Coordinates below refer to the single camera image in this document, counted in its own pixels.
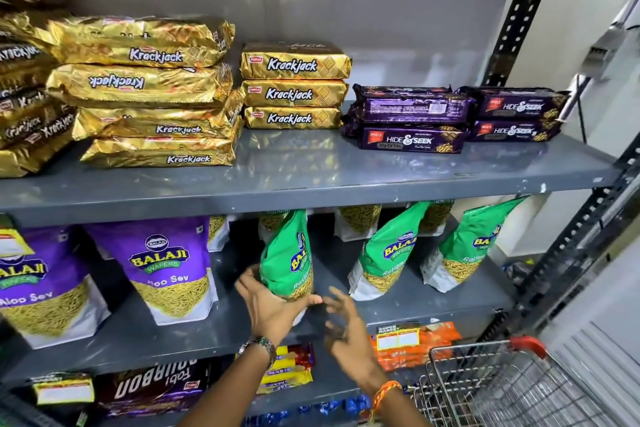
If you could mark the stack of large gold packets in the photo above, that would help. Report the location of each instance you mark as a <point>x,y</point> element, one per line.
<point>145,86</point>

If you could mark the grey metal shelf board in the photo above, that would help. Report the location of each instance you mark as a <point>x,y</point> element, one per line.
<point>310,171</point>
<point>150,336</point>

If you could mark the green snack pouch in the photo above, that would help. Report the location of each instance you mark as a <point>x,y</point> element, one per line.
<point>286,261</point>

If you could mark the orange snack packet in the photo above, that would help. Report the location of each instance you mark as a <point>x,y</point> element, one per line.
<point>417,344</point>

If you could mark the purple biscuit packet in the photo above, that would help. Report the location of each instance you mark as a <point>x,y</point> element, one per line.
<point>410,104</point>
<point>412,140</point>
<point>515,102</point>
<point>515,130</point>

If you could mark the yellow red biscuit packet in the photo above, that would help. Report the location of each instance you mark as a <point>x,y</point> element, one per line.
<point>290,366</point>

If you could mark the person's right forearm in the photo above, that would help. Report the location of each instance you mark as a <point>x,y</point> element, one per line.
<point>402,409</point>

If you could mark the row of blue foil packets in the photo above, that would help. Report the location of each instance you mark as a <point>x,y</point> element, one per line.
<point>320,409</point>

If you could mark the row of green snack bags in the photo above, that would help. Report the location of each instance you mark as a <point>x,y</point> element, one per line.
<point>390,251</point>

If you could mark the small gold cracker packet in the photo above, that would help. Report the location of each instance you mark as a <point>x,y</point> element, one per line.
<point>294,118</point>
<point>295,64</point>
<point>295,94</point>

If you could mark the purple snack bag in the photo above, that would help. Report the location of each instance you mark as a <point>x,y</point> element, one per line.
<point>160,261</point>
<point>40,286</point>

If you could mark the grey metal wall fixture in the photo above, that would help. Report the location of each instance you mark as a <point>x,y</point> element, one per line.
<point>610,41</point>

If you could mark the person's left thumb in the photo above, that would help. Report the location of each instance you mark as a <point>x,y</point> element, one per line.
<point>306,301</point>

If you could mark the yellow price label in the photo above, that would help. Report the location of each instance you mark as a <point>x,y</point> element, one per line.
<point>64,389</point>
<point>14,241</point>

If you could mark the black perforated shelf post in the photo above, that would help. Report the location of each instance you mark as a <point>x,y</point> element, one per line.
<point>525,11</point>
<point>580,246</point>

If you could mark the person's left hand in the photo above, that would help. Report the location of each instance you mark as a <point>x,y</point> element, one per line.
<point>270,314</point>

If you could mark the person's right hand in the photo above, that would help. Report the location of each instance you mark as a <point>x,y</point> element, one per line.
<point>355,346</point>

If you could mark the person's right fingers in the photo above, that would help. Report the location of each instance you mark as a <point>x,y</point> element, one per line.
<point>342,314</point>

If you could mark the orange thread wristband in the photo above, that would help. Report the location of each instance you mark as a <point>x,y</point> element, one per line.
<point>386,394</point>

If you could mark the person's left forearm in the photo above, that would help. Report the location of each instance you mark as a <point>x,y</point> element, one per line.
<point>227,391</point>

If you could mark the brown biscuit packet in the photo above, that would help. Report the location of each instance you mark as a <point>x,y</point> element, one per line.
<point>155,386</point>

